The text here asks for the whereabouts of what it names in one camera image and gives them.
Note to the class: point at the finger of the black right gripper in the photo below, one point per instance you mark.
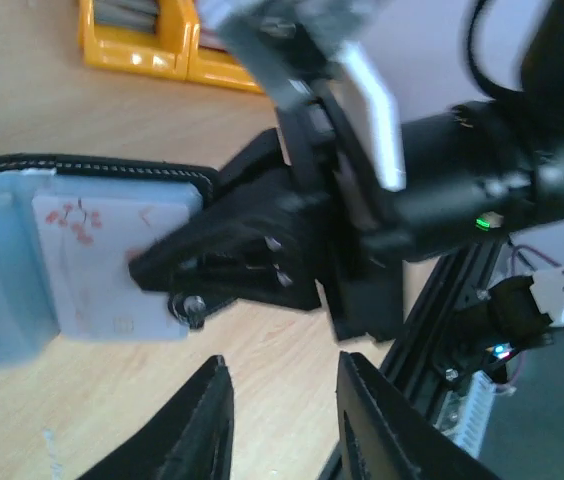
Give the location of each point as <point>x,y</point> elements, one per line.
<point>192,310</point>

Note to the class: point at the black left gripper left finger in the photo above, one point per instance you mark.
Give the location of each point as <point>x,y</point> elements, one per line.
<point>189,438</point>

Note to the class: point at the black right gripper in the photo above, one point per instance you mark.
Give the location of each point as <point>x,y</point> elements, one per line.
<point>276,229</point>

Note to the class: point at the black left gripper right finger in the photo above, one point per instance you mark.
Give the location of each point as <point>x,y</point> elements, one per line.
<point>382,437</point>

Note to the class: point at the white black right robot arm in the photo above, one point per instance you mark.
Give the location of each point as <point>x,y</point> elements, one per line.
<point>483,169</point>

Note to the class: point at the black card stack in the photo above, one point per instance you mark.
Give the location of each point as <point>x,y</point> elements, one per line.
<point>136,15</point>

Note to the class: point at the yellow three-compartment tray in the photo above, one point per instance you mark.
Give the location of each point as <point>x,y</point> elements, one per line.
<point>181,48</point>

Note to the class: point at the black aluminium frame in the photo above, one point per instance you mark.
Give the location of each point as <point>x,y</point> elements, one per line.
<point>430,361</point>

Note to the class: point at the white slotted cable duct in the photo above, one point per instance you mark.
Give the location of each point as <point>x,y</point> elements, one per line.
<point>473,419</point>

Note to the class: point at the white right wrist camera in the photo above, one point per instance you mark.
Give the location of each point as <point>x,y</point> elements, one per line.
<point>299,51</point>

